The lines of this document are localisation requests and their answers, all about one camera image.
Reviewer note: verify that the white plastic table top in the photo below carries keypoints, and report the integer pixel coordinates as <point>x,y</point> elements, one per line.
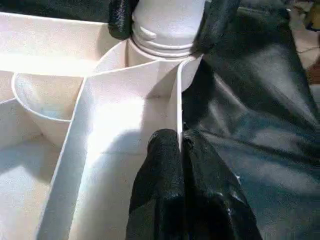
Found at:
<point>100,112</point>

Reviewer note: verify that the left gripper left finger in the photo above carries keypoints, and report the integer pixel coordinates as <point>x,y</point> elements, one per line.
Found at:
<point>160,190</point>

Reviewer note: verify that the white plastic table leg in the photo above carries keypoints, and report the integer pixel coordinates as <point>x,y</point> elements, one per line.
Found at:
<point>170,25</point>

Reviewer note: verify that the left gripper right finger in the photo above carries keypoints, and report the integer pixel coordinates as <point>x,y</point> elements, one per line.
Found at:
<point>212,205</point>

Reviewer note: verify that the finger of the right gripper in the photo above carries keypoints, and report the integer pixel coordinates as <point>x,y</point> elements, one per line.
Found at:
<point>215,27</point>
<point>121,20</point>

